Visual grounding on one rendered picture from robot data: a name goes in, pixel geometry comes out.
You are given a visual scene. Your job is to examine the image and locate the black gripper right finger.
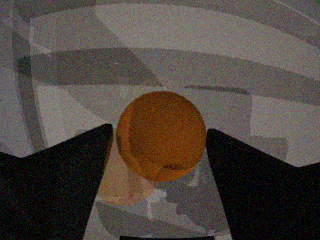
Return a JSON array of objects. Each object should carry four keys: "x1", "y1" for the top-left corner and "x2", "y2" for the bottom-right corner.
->
[{"x1": 205, "y1": 128, "x2": 320, "y2": 240}]

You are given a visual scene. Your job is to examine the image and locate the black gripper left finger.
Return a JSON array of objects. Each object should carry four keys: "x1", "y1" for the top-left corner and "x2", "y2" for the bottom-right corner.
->
[{"x1": 0, "y1": 124, "x2": 112, "y2": 240}]

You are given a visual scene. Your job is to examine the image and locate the clear low corner walls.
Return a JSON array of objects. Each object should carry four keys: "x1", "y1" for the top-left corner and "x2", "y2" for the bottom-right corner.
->
[{"x1": 0, "y1": 0, "x2": 320, "y2": 159}]

